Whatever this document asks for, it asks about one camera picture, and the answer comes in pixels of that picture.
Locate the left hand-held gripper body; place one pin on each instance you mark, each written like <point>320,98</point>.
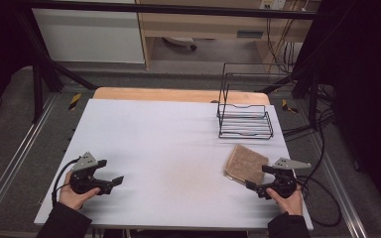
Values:
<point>82,180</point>

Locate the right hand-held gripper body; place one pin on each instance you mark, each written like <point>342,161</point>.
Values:
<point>282,180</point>

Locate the brown cloth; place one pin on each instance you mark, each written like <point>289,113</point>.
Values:
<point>244,163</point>

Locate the person's left hand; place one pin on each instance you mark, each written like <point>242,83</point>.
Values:
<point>74,196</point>

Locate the person's right hand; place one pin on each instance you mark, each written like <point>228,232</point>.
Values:
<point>287,202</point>

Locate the wooden table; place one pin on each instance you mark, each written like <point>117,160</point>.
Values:
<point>165,95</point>

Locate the black curtain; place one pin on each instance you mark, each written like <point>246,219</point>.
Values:
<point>363,99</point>

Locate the white cabinet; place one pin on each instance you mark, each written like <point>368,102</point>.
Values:
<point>89,36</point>

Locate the white chair base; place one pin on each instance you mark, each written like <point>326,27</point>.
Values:
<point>182,42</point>

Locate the light wooden desk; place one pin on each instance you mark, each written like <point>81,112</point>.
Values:
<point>211,24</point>

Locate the aluminium rail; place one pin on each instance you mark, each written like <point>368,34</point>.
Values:
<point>339,188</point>
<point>13,160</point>

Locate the wall power socket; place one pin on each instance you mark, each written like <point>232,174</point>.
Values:
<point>272,4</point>

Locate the black metal frame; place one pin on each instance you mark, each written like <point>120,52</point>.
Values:
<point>165,8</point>

